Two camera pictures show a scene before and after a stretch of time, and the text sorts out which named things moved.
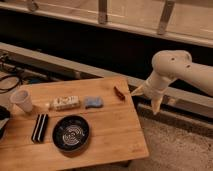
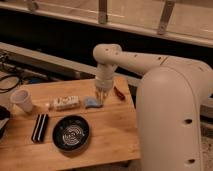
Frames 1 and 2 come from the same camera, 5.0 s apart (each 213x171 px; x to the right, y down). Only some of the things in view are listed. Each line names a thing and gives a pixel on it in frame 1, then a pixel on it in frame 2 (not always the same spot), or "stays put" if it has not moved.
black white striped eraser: x=40 y=127 stays put
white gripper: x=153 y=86 -> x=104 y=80
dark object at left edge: x=4 y=118 stays put
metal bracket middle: x=102 y=12 stays put
